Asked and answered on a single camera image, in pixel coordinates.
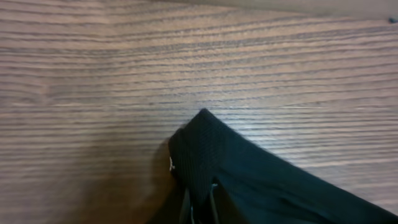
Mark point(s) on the black polo shirt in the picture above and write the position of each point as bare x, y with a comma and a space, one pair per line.
223, 178

